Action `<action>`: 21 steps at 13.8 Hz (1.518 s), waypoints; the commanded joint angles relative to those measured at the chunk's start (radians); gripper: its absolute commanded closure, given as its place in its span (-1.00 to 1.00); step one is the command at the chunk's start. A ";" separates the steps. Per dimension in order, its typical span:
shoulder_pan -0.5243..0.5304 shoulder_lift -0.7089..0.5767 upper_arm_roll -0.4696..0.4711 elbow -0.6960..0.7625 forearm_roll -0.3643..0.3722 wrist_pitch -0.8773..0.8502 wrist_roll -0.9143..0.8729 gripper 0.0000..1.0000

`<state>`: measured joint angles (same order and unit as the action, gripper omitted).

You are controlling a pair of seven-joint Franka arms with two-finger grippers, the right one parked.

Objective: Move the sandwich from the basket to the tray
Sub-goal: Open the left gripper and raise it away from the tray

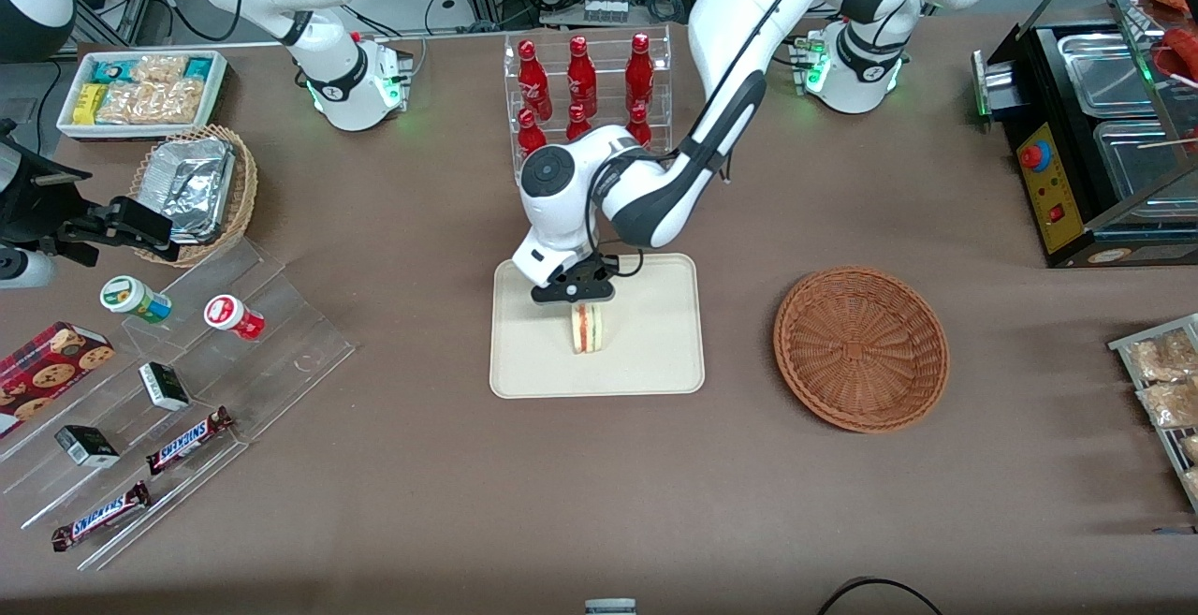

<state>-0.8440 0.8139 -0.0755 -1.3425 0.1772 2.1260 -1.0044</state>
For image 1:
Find brown woven round basket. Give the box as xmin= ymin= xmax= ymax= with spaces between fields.
xmin=773 ymin=266 xmax=950 ymax=434

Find Snickers chocolate bar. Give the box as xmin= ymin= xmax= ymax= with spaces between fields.
xmin=51 ymin=481 xmax=153 ymax=553
xmin=145 ymin=406 xmax=235 ymax=476

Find clear acrylic step stand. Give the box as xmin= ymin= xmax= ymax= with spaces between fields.
xmin=0 ymin=239 xmax=358 ymax=572

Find clear acrylic bottle rack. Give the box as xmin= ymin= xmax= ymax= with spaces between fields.
xmin=504 ymin=25 xmax=673 ymax=187

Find green lid yogurt cup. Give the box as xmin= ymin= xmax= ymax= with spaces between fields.
xmin=100 ymin=275 xmax=173 ymax=325

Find yellow snack pack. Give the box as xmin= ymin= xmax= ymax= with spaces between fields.
xmin=73 ymin=83 xmax=110 ymax=126

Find black cable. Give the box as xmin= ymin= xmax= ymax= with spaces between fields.
xmin=817 ymin=577 xmax=943 ymax=615

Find small black carton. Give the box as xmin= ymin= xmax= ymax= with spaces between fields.
xmin=139 ymin=361 xmax=192 ymax=412
xmin=54 ymin=425 xmax=122 ymax=469

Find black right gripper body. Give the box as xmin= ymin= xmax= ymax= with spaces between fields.
xmin=0 ymin=119 xmax=99 ymax=290

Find cream plastic tray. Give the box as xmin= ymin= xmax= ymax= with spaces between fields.
xmin=489 ymin=253 xmax=706 ymax=400

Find red lid yogurt cup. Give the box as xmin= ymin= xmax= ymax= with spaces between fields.
xmin=204 ymin=294 xmax=266 ymax=342

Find triangle sandwich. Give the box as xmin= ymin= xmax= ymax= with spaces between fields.
xmin=569 ymin=303 xmax=609 ymax=355

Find steel food pan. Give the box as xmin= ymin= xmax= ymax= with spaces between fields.
xmin=1056 ymin=32 xmax=1161 ymax=118
xmin=1093 ymin=119 xmax=1198 ymax=204

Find aluminium foil container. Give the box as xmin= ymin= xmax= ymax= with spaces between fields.
xmin=142 ymin=137 xmax=236 ymax=245

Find light wicker basket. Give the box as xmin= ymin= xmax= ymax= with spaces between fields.
xmin=129 ymin=124 xmax=259 ymax=269

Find red cookie box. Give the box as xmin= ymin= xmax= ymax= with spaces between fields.
xmin=0 ymin=321 xmax=116 ymax=440

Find white plastic snack bin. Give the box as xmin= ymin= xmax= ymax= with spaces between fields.
xmin=56 ymin=50 xmax=229 ymax=142

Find black food warmer cabinet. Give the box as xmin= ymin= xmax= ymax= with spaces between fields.
xmin=972 ymin=0 xmax=1198 ymax=269

